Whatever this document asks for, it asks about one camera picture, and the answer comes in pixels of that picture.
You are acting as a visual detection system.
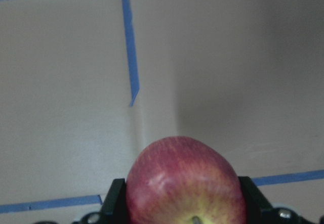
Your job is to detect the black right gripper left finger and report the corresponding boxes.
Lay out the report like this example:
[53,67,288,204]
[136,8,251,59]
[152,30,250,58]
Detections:
[100,178,128,224]

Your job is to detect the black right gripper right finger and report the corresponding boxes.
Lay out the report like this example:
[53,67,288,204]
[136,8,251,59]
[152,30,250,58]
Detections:
[238,176,273,223]

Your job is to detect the red yellow apple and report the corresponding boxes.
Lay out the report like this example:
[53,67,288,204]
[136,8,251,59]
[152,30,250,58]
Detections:
[126,137,247,223]

